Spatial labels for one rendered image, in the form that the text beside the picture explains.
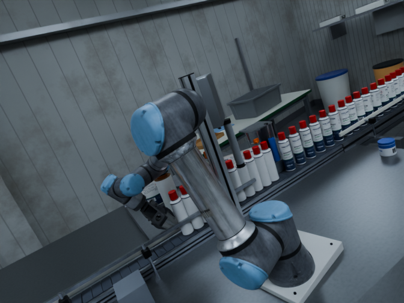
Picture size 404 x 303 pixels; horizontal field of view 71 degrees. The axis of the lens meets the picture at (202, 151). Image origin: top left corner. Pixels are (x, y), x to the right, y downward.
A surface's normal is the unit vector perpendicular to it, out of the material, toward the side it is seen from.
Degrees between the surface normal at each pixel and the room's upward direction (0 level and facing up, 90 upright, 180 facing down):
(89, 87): 90
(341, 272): 0
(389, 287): 0
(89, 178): 90
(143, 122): 86
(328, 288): 0
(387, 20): 90
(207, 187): 76
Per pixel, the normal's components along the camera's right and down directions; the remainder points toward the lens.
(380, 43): -0.73, 0.43
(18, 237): 0.60, 0.02
